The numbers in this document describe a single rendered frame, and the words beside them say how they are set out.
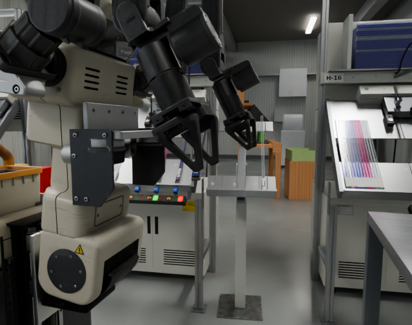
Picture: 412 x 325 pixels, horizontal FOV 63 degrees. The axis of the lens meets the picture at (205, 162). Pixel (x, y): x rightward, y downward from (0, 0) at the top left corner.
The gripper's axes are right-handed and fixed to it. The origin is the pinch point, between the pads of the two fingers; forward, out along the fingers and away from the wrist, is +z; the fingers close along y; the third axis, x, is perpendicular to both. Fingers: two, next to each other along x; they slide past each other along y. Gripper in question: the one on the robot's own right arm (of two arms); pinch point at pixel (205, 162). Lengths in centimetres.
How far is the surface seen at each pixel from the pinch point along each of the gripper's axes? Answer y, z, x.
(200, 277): 123, 53, 71
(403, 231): 38, 34, -25
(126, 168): 125, -22, 86
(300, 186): 431, 72, 25
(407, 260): 19.8, 32.5, -21.7
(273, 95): 988, -130, 28
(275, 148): 427, 10, 33
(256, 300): 142, 82, 53
